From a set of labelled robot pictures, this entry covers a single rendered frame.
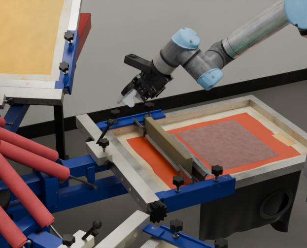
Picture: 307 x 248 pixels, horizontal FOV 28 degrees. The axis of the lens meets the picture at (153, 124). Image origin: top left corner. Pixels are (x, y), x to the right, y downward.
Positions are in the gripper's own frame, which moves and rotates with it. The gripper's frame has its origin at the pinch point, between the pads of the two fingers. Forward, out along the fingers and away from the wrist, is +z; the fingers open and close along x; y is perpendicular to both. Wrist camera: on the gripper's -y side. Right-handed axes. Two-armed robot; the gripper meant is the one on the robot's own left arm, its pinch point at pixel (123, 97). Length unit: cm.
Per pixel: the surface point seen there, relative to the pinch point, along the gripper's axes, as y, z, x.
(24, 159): -3.7, 31.8, -22.9
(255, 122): 28, 16, 85
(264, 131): 34, 12, 80
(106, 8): -107, 110, 180
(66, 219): 1, 158, 83
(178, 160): 24.6, 19.3, 27.7
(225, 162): 35, 16, 48
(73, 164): 3.8, 37.1, -0.7
